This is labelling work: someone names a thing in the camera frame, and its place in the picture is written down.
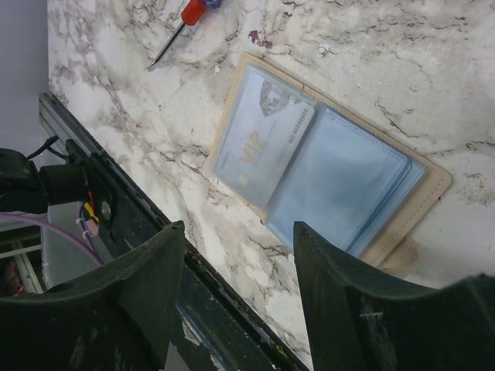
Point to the blue red screwdriver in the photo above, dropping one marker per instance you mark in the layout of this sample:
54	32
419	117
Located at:
190	15

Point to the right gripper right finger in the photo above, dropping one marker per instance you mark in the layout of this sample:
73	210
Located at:
360	318

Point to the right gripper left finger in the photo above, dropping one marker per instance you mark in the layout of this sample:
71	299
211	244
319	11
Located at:
116	317

